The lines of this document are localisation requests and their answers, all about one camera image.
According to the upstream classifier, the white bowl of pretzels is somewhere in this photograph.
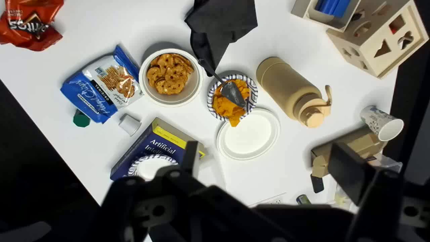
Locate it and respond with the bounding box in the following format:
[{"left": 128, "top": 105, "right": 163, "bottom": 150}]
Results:
[{"left": 139, "top": 47, "right": 203, "bottom": 106}]

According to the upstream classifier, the tan water bottle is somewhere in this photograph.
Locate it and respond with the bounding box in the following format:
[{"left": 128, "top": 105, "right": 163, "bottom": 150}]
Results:
[{"left": 255, "top": 55, "right": 333, "bottom": 129}]

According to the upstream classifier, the blue wooden block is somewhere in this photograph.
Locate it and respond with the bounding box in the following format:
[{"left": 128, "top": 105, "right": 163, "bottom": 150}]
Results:
[{"left": 315, "top": 0, "right": 351, "bottom": 19}]

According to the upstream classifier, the dark blue snack box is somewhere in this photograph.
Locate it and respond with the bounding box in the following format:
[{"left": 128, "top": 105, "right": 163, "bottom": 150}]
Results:
[{"left": 109, "top": 117, "right": 207, "bottom": 181}]

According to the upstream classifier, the black cloth towel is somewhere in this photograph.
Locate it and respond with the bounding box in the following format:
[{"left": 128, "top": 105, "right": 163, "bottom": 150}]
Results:
[{"left": 184, "top": 0, "right": 259, "bottom": 76}]

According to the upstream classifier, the brown wooden rectangular block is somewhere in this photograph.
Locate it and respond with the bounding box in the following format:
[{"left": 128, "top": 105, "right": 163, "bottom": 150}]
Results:
[{"left": 309, "top": 125, "right": 388, "bottom": 180}]

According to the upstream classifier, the printed paper cup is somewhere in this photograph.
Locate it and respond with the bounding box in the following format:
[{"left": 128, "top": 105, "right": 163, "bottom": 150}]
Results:
[{"left": 360, "top": 105, "right": 406, "bottom": 144}]

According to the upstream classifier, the patterned bowl of orange chips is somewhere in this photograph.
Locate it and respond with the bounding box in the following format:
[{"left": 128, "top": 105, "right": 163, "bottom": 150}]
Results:
[{"left": 206, "top": 72, "right": 259, "bottom": 129}]

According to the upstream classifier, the green round cap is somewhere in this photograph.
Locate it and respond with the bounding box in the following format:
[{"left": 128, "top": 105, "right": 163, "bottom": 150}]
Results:
[{"left": 71, "top": 109, "right": 93, "bottom": 129}]

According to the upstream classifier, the blue pretzel snack bag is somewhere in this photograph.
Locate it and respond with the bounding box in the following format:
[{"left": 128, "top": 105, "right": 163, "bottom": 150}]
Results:
[{"left": 59, "top": 43, "right": 145, "bottom": 125}]

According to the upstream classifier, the grey metal spoon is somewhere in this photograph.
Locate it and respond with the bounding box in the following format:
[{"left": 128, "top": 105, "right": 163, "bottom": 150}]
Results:
[{"left": 210, "top": 71, "right": 250, "bottom": 111}]

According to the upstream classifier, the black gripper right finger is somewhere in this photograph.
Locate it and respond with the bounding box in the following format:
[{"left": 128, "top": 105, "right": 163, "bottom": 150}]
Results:
[{"left": 329, "top": 141, "right": 430, "bottom": 242}]

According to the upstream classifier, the wooden shape sorter box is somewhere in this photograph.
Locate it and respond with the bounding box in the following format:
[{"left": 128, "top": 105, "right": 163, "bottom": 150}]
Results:
[{"left": 325, "top": 0, "right": 430, "bottom": 79}]

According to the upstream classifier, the white round plate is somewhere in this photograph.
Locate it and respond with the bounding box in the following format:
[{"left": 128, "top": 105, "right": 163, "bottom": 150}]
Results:
[{"left": 215, "top": 106, "right": 281, "bottom": 161}]

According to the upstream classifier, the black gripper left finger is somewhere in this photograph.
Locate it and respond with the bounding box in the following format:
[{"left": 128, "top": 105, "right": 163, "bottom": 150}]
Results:
[{"left": 102, "top": 140, "right": 204, "bottom": 242}]

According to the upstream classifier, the wooden open tray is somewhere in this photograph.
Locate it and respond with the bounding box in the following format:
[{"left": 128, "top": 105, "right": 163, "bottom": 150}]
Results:
[{"left": 289, "top": 0, "right": 363, "bottom": 32}]

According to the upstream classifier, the red chips bag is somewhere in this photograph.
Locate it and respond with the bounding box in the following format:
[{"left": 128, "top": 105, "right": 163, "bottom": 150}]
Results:
[{"left": 0, "top": 0, "right": 66, "bottom": 51}]

